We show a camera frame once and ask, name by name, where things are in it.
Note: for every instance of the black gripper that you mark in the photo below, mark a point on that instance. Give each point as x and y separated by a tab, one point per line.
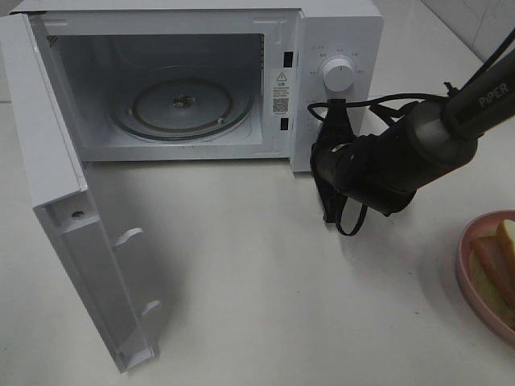
334	134

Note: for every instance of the pink round plate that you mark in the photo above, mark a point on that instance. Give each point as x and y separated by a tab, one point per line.
476	228

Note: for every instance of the pink ham slice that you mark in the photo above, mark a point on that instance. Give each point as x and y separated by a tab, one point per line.
492	259

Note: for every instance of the white bread slice top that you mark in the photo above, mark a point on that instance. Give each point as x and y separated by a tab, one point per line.
505	237

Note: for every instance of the white microwave door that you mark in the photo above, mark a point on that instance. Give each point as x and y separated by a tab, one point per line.
45	115

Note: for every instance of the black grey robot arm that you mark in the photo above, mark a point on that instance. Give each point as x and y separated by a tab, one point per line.
426	139

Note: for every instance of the upper white power knob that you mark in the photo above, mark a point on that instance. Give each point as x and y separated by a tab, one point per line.
339	73

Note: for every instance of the white warning label sticker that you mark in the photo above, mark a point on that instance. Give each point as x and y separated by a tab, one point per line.
282	91

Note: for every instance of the white microwave oven body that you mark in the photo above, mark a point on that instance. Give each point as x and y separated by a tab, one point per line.
109	47

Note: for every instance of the glass microwave turntable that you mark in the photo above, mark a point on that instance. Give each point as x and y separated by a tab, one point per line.
182	109

